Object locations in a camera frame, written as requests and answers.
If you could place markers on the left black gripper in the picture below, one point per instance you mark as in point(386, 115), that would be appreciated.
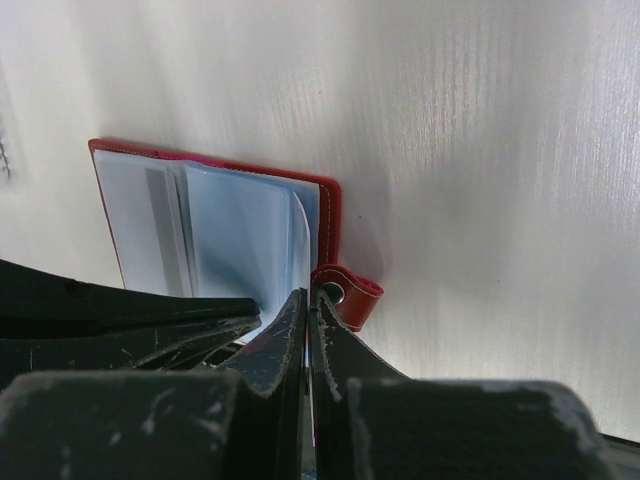
point(52, 323)

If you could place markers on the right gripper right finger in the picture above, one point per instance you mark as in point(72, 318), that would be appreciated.
point(372, 422)

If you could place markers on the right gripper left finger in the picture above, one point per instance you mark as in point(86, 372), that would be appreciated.
point(241, 420)

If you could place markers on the red leather card holder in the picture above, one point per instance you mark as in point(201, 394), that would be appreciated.
point(239, 236)

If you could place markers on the silver magnetic stripe card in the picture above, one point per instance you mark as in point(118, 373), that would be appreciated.
point(145, 217)

